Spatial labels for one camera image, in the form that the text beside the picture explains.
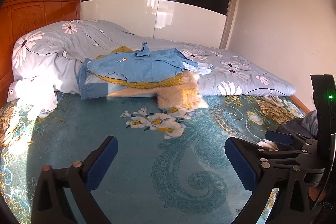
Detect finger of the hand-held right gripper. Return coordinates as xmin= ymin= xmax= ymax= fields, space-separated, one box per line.
xmin=256 ymin=130 xmax=319 ymax=161

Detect grey cloth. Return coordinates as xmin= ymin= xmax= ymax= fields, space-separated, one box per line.
xmin=301 ymin=110 xmax=319 ymax=135

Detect blue pants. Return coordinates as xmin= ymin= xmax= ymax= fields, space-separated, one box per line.
xmin=76 ymin=57 xmax=126 ymax=101

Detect white cloth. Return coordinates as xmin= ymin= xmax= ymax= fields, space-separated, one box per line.
xmin=7 ymin=76 xmax=59 ymax=112

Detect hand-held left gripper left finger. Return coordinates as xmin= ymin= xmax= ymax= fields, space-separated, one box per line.
xmin=31 ymin=135 xmax=119 ymax=224

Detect blue knit sweater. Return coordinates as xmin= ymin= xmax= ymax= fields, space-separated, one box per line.
xmin=87 ymin=42 xmax=184 ymax=83

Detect beige fluffy garment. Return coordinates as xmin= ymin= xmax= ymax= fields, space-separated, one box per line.
xmin=108 ymin=70 xmax=209 ymax=109

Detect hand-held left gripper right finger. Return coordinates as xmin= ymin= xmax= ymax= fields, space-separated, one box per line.
xmin=225 ymin=137 xmax=315 ymax=224

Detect white wardrobe with black stripe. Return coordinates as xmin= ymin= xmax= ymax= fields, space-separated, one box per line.
xmin=80 ymin=0 xmax=235 ymax=50

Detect wooden bed rail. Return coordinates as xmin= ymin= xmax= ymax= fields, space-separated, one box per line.
xmin=290 ymin=94 xmax=311 ymax=112

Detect dark grey clothing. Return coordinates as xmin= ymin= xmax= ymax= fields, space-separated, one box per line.
xmin=276 ymin=118 xmax=318 ymax=140

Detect yellow knitted sweater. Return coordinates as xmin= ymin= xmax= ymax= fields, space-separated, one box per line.
xmin=96 ymin=46 xmax=184 ymax=89

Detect wooden headboard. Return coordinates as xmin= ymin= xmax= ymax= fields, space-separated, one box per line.
xmin=0 ymin=0 xmax=81 ymax=109

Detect light blue floral quilt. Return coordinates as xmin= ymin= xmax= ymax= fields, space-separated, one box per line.
xmin=12 ymin=20 xmax=296 ymax=97

